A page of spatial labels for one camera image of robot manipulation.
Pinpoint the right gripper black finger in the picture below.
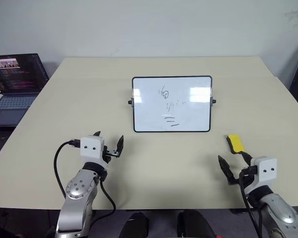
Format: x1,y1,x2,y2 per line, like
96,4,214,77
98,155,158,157
240,151,253,167
218,155,236,179

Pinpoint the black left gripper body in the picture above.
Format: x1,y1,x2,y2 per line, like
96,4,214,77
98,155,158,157
103,145,121,165

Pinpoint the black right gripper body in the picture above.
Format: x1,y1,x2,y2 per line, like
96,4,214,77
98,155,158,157
227,173,242,186

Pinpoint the yellow and black eraser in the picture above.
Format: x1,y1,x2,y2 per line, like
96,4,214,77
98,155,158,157
225,134,246,155

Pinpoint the dark rounded shape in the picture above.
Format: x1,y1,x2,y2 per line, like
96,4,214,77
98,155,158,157
119,211,150,238
177,209,215,238

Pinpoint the black-framed tabletop whiteboard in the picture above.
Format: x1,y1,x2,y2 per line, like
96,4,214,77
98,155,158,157
127,75,218,133

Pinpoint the open dark blue laptop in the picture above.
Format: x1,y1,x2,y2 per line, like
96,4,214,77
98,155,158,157
0,53,50,128

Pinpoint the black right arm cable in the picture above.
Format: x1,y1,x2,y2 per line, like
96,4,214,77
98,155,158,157
238,167,262,238

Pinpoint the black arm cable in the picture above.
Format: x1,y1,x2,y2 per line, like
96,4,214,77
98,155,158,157
53,139,117,217
238,167,262,238

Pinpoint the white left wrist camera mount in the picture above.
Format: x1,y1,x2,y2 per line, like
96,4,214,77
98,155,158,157
79,135,110,171

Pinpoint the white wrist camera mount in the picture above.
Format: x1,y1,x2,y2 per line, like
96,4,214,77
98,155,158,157
79,135,110,171
249,156,278,189

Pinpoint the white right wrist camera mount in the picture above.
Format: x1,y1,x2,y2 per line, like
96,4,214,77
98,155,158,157
249,156,278,189

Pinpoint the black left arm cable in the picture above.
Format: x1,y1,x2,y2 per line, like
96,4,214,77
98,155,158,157
53,139,117,217

